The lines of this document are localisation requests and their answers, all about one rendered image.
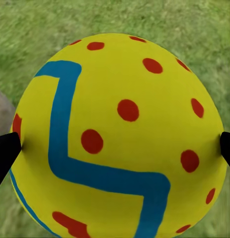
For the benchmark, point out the easter egg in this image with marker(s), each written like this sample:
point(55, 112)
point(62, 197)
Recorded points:
point(119, 139)

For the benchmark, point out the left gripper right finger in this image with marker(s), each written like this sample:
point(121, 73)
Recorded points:
point(225, 146)

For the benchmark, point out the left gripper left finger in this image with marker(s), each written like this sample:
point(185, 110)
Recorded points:
point(10, 147)

